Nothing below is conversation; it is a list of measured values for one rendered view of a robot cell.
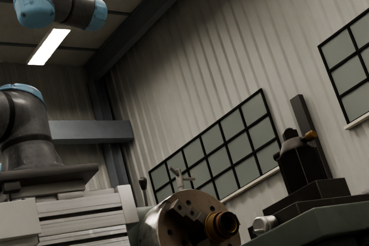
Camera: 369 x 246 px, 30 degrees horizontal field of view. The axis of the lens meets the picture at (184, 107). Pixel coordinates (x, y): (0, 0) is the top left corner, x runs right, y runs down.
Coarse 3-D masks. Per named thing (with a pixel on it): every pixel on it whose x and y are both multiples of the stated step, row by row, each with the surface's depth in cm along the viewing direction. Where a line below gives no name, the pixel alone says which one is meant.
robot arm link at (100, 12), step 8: (72, 0) 143; (80, 0) 144; (88, 0) 146; (96, 0) 148; (72, 8) 143; (80, 8) 144; (88, 8) 146; (96, 8) 147; (104, 8) 150; (72, 16) 144; (80, 16) 145; (88, 16) 146; (96, 16) 148; (104, 16) 150; (64, 24) 146; (72, 24) 146; (80, 24) 147; (88, 24) 148; (96, 24) 149
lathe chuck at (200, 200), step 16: (176, 192) 218; (192, 192) 222; (160, 208) 213; (208, 208) 222; (224, 208) 226; (144, 224) 217; (160, 224) 210; (176, 224) 213; (144, 240) 213; (160, 240) 207; (176, 240) 210; (240, 240) 223
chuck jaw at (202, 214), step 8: (176, 200) 212; (168, 208) 214; (176, 208) 210; (184, 208) 212; (192, 208) 211; (176, 216) 212; (184, 216) 210; (192, 216) 210; (200, 216) 209; (184, 224) 212; (192, 224) 210; (200, 224) 209; (192, 232) 213
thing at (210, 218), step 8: (208, 216) 208; (216, 216) 206; (224, 216) 204; (232, 216) 206; (208, 224) 206; (216, 224) 203; (224, 224) 210; (232, 224) 207; (208, 232) 206; (216, 232) 204; (224, 232) 202; (232, 232) 204; (216, 240) 206; (224, 240) 209
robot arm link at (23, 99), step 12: (24, 84) 157; (12, 96) 153; (24, 96) 155; (36, 96) 157; (12, 108) 150; (24, 108) 153; (36, 108) 156; (12, 120) 150; (24, 120) 152; (36, 120) 154; (12, 132) 151; (24, 132) 152; (36, 132) 153; (48, 132) 156; (0, 144) 155
